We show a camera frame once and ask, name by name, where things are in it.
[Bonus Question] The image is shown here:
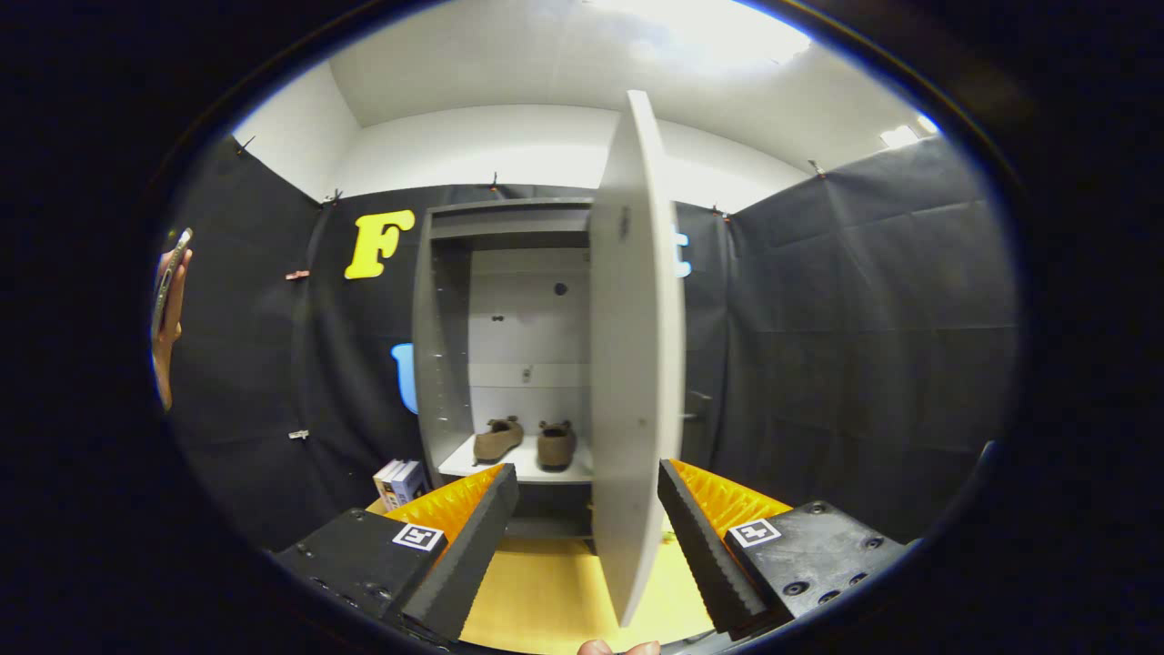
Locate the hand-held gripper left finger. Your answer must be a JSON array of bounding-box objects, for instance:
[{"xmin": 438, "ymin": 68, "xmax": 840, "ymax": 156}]
[{"xmin": 271, "ymin": 462, "xmax": 521, "ymax": 644}]

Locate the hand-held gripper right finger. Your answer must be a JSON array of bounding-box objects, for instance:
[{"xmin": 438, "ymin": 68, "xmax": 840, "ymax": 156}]
[{"xmin": 657, "ymin": 458, "xmax": 919, "ymax": 640}]

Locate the brown fuzzy shoe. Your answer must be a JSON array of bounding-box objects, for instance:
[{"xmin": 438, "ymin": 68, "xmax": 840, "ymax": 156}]
[
  {"xmin": 473, "ymin": 416, "xmax": 525, "ymax": 467},
  {"xmin": 537, "ymin": 420, "xmax": 577, "ymax": 472}
]

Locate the grey shoe cabinet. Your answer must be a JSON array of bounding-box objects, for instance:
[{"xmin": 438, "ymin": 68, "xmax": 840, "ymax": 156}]
[{"xmin": 412, "ymin": 197, "xmax": 597, "ymax": 551}]

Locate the beige shoe cabinet door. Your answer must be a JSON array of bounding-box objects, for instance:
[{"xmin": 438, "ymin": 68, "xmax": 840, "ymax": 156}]
[{"xmin": 589, "ymin": 89, "xmax": 716, "ymax": 629}]

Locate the blue cover book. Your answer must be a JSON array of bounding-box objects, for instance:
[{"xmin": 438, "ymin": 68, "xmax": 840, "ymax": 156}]
[{"xmin": 396, "ymin": 461, "xmax": 430, "ymax": 509}]

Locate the black backdrop cloth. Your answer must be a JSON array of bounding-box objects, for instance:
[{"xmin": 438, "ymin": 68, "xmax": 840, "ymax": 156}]
[{"xmin": 159, "ymin": 135, "xmax": 1019, "ymax": 556}]

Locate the smartphone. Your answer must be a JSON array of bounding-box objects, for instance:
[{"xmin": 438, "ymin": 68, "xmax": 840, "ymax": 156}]
[{"xmin": 151, "ymin": 227, "xmax": 194, "ymax": 342}]

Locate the small ceiling light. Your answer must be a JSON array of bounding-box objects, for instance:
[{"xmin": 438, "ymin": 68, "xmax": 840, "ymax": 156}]
[{"xmin": 879, "ymin": 114, "xmax": 940, "ymax": 150}]

